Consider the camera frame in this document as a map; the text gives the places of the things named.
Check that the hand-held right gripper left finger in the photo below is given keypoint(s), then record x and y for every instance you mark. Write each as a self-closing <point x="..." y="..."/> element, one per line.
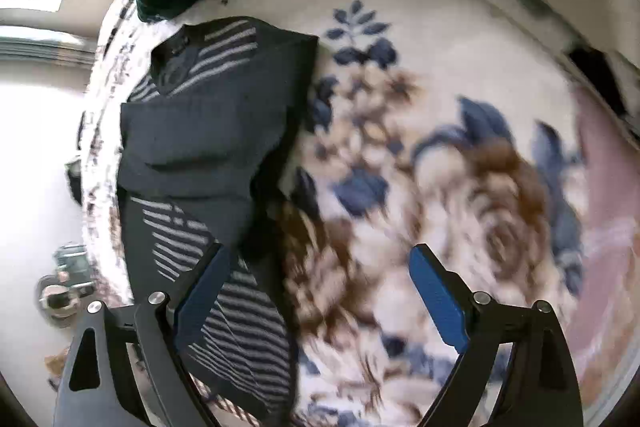
<point x="202" y="294"/>

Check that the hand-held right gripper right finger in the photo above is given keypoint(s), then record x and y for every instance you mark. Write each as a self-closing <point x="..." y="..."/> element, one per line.
<point x="439" y="297"/>

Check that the dark striped small garment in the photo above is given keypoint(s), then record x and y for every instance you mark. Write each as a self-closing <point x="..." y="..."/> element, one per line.
<point x="200" y="147"/>

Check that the dark object on floor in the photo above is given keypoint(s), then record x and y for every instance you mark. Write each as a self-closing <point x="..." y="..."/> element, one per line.
<point x="67" y="279"/>

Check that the floral printed blanket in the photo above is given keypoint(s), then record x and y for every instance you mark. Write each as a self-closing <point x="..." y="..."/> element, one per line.
<point x="425" y="157"/>

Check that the pink cloth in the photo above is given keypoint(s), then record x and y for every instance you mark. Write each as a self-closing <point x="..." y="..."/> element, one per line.
<point x="607" y="267"/>

